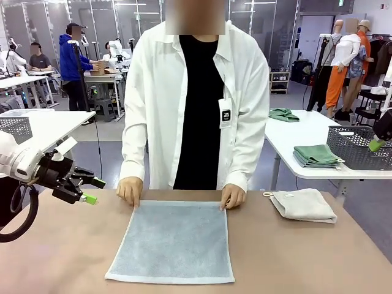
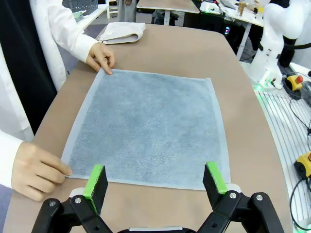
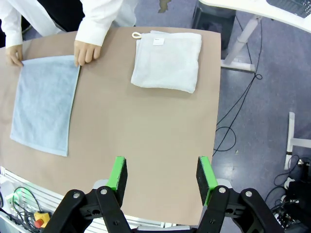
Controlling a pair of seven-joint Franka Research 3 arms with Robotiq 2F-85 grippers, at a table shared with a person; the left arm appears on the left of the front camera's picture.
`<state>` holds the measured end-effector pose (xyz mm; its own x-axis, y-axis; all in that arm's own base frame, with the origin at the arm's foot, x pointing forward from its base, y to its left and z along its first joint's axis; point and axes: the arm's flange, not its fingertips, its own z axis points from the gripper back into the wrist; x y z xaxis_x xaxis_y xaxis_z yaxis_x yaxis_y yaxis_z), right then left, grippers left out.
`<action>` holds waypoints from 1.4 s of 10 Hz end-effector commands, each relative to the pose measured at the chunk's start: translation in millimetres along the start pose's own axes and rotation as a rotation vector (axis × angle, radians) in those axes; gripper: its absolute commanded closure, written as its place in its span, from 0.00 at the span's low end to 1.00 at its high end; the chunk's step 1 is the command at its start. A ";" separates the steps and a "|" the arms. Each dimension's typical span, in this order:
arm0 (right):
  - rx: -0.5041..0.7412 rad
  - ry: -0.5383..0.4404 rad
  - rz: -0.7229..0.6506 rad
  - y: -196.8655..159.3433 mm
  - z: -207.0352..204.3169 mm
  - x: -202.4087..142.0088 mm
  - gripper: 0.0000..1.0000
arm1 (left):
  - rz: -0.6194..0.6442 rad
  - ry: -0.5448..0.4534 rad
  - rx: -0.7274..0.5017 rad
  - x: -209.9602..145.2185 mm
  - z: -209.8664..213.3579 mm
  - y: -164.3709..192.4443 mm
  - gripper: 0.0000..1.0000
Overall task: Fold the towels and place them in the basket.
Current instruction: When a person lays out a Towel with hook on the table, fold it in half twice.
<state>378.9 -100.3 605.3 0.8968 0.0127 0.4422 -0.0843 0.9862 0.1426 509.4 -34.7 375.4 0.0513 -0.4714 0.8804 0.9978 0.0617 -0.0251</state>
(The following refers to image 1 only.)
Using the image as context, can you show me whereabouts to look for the person's right forearm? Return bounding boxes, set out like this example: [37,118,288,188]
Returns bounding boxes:
[119,127,148,185]

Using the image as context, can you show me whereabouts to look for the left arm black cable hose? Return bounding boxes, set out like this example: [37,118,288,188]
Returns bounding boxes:
[0,181,40,244]

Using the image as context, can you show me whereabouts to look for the rack of dark clothes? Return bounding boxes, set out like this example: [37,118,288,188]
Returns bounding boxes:
[366,32,392,87]

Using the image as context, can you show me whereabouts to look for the light grey plastic basket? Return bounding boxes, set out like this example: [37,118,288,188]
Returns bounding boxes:
[0,110,34,145]

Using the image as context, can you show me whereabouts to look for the person's left forearm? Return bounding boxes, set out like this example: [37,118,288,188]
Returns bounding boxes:
[225,130,266,194]

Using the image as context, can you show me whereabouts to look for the black cable from tripod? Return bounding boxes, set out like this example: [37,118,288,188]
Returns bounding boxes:
[94,121,103,189]

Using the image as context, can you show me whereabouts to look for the crumpled green towel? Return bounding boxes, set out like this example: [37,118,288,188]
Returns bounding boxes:
[268,107,301,123]

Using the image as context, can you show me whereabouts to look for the cream white towel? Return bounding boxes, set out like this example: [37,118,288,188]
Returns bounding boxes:
[262,187,339,225]

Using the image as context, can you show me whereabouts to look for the black tripod pole white head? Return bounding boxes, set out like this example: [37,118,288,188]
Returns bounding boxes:
[67,39,92,113]

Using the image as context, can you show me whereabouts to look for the person in white shirt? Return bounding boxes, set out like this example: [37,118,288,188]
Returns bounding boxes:
[119,0,271,197]

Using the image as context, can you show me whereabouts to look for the cardboard box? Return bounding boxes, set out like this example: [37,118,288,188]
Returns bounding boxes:
[88,60,119,77]

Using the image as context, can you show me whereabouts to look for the small dark grey stool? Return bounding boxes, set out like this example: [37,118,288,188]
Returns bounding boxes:
[93,98,116,123]

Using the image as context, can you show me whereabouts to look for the dark grey plastic basket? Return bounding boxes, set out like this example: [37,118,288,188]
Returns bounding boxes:
[326,124,392,172]

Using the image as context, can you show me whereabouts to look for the white table with rounded corner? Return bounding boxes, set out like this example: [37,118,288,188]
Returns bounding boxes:
[0,110,97,154]
[263,109,392,206]

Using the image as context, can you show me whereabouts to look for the person's right hand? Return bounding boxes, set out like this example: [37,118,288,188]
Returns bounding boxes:
[116,176,144,209]

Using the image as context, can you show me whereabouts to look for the long white workbench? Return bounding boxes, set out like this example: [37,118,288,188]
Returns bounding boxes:
[0,70,56,110]

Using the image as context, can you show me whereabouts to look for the left wrist camera with tag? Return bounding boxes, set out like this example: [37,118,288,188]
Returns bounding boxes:
[50,137,78,162]

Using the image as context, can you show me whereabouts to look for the blue grey towel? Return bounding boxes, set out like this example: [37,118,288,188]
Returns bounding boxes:
[104,200,236,284]

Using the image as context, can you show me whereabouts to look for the mannequin white blouse orange trousers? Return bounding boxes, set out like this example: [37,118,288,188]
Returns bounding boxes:
[325,17,363,113]

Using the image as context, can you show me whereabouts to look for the white frame rack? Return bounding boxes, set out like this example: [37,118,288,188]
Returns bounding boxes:
[379,56,392,123]

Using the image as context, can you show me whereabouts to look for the mannequin with hat orange shirt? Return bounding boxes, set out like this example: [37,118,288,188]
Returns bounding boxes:
[335,18,375,122]

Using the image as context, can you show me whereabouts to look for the white metal frame desk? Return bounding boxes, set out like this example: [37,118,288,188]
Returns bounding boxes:
[82,73,126,119]

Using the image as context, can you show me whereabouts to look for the person in dark grey tee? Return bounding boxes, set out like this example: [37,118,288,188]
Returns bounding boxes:
[28,42,53,74]

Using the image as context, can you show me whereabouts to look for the black pedestal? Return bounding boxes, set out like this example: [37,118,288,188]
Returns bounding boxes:
[0,176,24,228]

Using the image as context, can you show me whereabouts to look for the black utility cart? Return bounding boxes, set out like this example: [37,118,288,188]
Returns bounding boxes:
[351,88,389,127]

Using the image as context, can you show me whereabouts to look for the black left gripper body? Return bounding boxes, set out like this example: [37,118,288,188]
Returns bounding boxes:
[37,153,81,191]

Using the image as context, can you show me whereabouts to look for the black suitcase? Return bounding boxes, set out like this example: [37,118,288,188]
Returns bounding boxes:
[290,59,314,86]

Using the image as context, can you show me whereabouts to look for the person's left hand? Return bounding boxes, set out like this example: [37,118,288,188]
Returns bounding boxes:
[219,184,247,211]

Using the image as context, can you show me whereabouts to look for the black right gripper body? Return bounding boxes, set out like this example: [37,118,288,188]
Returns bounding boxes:
[375,108,392,140]

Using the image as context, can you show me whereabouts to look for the folded green towel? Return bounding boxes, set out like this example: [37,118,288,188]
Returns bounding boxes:
[293,144,345,164]

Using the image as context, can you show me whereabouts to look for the white black id badge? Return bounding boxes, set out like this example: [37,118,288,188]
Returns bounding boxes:
[218,98,232,129]

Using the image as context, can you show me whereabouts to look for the person in blue hoodie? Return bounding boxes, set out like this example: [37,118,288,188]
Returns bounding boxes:
[58,22,94,112]

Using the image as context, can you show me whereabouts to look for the wooden shoe shelf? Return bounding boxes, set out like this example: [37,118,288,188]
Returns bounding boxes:
[269,71,290,94]

